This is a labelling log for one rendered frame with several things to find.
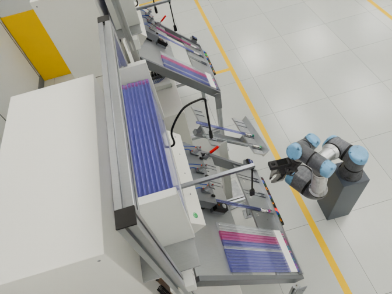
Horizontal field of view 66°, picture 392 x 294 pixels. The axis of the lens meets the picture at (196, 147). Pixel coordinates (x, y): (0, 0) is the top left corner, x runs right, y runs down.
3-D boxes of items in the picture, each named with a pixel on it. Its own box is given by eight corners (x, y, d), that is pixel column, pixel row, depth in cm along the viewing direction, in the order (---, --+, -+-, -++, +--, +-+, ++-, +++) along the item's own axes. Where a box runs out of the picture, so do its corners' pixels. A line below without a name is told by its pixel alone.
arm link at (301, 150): (309, 154, 134) (320, 149, 141) (288, 140, 140) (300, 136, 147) (301, 168, 138) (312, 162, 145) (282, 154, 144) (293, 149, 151)
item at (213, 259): (206, 162, 174) (212, 157, 172) (245, 280, 134) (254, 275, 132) (159, 148, 154) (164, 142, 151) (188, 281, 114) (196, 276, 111)
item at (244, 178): (250, 172, 196) (254, 170, 194) (296, 277, 156) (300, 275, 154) (230, 167, 184) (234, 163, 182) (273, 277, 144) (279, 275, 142)
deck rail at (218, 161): (248, 172, 199) (254, 167, 196) (249, 175, 198) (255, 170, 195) (158, 145, 155) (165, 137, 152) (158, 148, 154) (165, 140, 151)
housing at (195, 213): (164, 151, 157) (180, 134, 150) (185, 241, 127) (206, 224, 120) (151, 147, 152) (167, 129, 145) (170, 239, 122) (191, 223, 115)
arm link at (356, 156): (357, 175, 190) (363, 163, 179) (338, 163, 197) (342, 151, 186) (367, 163, 194) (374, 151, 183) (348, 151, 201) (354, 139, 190)
